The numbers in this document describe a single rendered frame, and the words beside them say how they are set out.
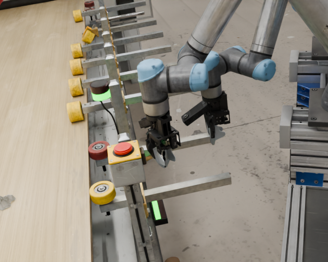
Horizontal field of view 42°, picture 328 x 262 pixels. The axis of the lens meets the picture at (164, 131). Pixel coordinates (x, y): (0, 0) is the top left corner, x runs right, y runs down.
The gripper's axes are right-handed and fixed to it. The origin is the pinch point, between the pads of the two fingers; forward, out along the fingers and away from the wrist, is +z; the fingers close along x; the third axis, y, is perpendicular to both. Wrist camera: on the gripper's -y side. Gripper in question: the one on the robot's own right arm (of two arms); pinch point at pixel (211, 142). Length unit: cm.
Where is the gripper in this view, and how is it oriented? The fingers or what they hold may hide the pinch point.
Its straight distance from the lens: 162.3
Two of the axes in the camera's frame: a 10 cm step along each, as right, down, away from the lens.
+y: 9.7, -2.2, 0.7
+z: 1.5, 8.4, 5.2
